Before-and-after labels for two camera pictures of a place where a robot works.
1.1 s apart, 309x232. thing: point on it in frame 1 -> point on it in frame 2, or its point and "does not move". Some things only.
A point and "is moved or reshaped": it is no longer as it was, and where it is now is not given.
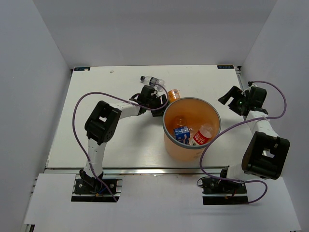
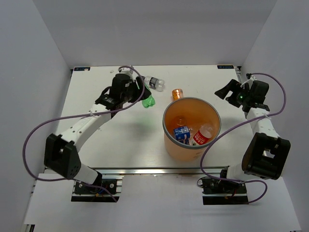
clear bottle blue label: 182,134 does not move
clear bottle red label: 203,136 does not move
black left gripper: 157,99 -> 133,83
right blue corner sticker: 225,66 does not move
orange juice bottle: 181,121 does not move
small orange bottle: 173,94 is moved or reshaped
